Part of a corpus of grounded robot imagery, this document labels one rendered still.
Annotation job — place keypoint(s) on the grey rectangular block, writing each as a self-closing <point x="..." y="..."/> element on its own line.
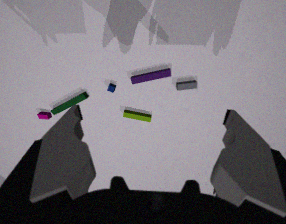
<point x="186" y="85"/>

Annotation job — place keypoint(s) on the dark green rod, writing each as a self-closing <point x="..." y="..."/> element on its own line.
<point x="69" y="103"/>

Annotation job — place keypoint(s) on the small blue cube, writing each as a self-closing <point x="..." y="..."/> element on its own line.
<point x="111" y="87"/>

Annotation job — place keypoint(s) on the purple rod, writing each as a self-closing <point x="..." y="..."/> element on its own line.
<point x="151" y="76"/>

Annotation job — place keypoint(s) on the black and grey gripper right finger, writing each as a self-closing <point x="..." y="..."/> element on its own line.
<point x="249" y="173"/>

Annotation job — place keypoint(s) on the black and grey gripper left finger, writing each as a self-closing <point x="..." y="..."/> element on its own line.
<point x="55" y="170"/>

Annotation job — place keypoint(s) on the lime green rod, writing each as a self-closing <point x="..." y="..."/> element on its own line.
<point x="137" y="115"/>

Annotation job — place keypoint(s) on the magenta block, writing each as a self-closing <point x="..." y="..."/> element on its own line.
<point x="44" y="115"/>

